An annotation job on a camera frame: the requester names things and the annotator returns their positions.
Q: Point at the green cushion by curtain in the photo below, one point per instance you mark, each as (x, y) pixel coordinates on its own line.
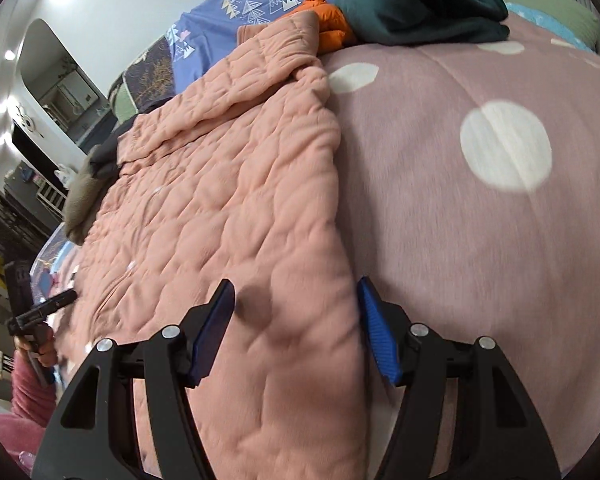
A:
(572, 22)

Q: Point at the orange puffer jacket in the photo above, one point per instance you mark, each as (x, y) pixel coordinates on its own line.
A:
(334, 31)

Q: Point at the pink polka-dot blanket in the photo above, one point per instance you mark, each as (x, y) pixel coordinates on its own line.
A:
(469, 192)

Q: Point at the dark cabinet shelf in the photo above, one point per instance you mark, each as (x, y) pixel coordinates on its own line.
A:
(50, 114)

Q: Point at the blue tree-print sheet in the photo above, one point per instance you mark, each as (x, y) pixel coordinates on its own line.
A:
(207, 33)

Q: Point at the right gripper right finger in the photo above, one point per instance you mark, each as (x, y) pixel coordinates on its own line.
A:
(498, 433)

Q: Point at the dark patterned pillow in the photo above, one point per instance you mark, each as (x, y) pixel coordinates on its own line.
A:
(150, 77)

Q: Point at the left hand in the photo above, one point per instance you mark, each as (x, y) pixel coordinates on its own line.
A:
(44, 351)

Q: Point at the olive brown knit sweater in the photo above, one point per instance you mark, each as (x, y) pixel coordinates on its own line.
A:
(85, 195)

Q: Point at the dark green fleece garment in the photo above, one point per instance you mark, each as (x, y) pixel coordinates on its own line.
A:
(419, 22)

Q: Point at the pink quilted jacket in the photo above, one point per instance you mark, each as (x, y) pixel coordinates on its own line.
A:
(235, 179)

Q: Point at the green pillow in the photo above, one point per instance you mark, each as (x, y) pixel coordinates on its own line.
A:
(121, 102)

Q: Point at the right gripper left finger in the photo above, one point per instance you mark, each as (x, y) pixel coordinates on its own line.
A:
(128, 402)

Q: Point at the black puffer jacket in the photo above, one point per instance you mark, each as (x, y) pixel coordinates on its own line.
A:
(103, 163)

